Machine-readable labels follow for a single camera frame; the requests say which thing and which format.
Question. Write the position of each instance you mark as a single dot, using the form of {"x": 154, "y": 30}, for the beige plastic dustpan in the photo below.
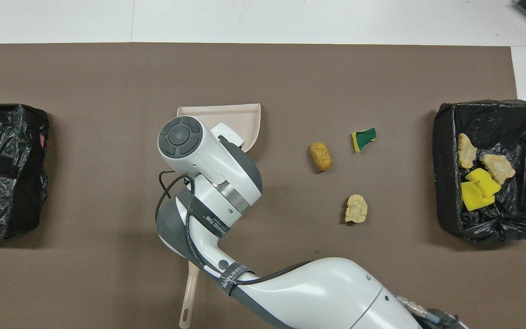
{"x": 240, "y": 119}

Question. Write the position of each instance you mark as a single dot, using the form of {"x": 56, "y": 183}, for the brown crackled bread roll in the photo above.
{"x": 321, "y": 156}

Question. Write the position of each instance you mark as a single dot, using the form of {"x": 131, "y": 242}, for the pale round bread piece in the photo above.
{"x": 356, "y": 209}

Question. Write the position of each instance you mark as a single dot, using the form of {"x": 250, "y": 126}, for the green and yellow sponge piece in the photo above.
{"x": 364, "y": 137}

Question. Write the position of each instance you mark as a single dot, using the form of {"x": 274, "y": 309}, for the striped orange croissant piece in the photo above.
{"x": 466, "y": 153}

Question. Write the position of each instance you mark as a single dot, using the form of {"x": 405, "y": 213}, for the pale greenish bread chunk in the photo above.
{"x": 498, "y": 168}

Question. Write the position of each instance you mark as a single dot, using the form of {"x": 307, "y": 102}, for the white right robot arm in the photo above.
{"x": 208, "y": 155}

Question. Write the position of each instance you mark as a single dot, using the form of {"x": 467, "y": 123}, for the brown paper table mat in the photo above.
{"x": 263, "y": 73}

